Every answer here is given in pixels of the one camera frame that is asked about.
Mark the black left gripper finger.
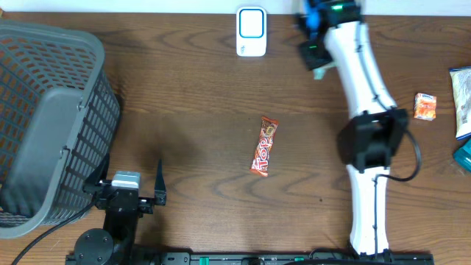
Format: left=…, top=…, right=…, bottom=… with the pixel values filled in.
left=82, top=154, right=110, bottom=194
left=154, top=160, right=166, bottom=199

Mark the light blue snack packet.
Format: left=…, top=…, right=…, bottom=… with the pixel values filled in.
left=313, top=62, right=336, bottom=80

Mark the red Top chocolate bar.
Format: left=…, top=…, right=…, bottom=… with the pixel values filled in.
left=250, top=116, right=279, bottom=177

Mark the small orange snack box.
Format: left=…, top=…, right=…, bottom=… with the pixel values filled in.
left=414, top=93, right=436, bottom=121

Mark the beige snack bag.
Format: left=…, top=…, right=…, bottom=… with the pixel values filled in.
left=449, top=66, right=470, bottom=140

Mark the blue mouthwash bottle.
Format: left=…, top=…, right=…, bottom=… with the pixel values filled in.
left=453, top=140, right=471, bottom=172

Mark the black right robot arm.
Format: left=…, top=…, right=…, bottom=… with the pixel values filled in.
left=297, top=1, right=408, bottom=257

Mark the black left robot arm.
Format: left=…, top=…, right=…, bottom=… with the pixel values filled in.
left=66, top=155, right=167, bottom=264

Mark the grey plastic shopping basket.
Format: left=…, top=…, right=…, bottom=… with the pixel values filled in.
left=1, top=20, right=121, bottom=239

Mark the black left camera cable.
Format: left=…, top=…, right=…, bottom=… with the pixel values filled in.
left=10, top=201, right=96, bottom=265

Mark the black camera cable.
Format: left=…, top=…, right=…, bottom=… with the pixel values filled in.
left=353, top=21, right=422, bottom=255
left=10, top=201, right=96, bottom=265

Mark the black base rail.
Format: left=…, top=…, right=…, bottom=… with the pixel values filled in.
left=65, top=251, right=435, bottom=265

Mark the black right camera cable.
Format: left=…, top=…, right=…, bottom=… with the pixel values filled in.
left=353, top=21, right=422, bottom=255

